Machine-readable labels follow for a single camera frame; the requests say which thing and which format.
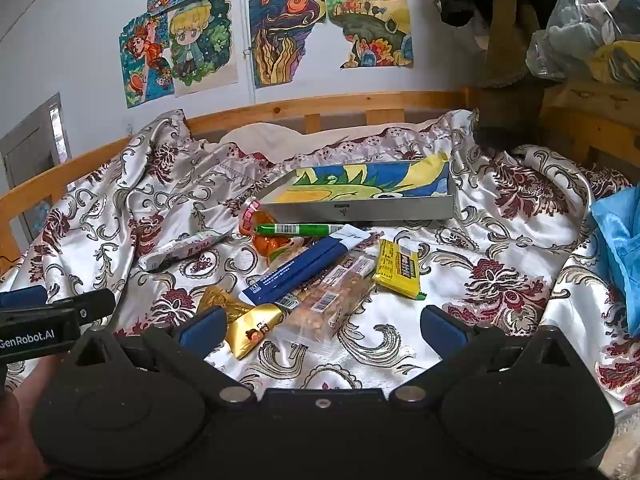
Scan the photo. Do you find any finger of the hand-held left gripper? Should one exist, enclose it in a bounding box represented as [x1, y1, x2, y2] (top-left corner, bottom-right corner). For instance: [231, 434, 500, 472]
[0, 289, 116, 323]
[0, 285, 49, 310]

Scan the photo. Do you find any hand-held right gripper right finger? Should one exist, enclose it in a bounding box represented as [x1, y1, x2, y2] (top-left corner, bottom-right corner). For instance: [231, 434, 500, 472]
[391, 305, 583, 406]

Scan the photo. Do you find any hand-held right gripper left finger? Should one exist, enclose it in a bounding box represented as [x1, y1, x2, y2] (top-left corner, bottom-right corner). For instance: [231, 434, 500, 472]
[65, 306, 256, 407]

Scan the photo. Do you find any gold cartoon snack packet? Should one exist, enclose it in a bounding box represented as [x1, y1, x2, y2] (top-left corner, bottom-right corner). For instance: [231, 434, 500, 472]
[224, 304, 285, 361]

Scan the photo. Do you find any yellow snack packet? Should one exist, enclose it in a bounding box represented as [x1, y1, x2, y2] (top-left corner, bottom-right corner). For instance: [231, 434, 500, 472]
[371, 238, 427, 302]

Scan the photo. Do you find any white floral snack packet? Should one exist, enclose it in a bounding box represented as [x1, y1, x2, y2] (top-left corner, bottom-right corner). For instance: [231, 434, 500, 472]
[138, 232, 232, 274]

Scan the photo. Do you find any long blue snack packet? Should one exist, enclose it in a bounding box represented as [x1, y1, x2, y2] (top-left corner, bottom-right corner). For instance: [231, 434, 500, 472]
[242, 226, 362, 307]

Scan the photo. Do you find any clear peanut brittle packet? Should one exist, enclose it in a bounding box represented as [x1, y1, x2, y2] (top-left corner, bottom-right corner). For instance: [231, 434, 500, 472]
[276, 254, 377, 346]

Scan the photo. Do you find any clear orange jelly packet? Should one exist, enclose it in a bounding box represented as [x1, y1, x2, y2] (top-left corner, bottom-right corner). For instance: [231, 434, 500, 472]
[238, 199, 277, 236]

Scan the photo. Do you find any grey metal tray box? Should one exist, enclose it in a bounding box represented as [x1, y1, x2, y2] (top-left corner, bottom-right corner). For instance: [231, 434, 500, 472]
[257, 152, 458, 223]

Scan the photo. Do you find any person's left forearm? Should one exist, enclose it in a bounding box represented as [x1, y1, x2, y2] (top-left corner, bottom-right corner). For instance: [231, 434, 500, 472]
[0, 355, 58, 480]

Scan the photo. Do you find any floral satin blanket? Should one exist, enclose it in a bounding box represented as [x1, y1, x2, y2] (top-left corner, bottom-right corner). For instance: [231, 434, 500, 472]
[0, 107, 640, 406]

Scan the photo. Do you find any window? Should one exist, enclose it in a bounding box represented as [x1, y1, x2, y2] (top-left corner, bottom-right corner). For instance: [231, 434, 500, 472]
[0, 92, 68, 183]

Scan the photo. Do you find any blue cloth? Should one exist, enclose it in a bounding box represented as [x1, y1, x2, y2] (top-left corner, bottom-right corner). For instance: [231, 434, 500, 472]
[590, 187, 640, 338]

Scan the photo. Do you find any cream pillow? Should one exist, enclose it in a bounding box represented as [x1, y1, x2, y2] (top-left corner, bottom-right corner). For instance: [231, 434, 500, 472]
[222, 120, 361, 161]

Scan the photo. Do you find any beige fuzzy cloth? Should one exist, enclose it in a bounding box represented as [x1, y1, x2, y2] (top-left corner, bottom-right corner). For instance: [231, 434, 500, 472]
[612, 405, 640, 461]

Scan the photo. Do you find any knotty wooden bed end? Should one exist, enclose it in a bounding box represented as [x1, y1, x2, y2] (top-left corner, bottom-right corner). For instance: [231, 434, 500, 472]
[465, 80, 640, 181]

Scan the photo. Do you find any mustard brown hanging garment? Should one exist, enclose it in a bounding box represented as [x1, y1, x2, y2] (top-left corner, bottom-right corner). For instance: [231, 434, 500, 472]
[475, 0, 545, 131]

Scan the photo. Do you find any clear plastic bag of clothes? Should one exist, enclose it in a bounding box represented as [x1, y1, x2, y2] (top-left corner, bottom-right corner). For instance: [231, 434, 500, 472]
[525, 0, 640, 86]

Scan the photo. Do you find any white wall pipe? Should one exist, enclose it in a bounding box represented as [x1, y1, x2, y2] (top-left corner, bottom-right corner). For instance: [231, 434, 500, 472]
[239, 0, 252, 107]

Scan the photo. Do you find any red-haired girl wall drawing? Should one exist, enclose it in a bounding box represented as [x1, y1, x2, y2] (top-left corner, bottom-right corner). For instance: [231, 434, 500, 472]
[119, 12, 176, 110]

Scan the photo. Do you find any wooden bed rail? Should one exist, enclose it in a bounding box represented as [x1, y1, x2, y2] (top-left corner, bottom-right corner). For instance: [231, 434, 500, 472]
[0, 87, 481, 271]

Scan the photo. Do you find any blond child wall drawing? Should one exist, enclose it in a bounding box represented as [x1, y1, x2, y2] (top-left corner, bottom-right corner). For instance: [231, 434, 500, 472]
[167, 0, 240, 96]

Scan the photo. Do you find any landscape wall drawing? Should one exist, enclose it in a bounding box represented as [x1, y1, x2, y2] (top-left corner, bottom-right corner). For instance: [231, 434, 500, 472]
[324, 0, 415, 70]

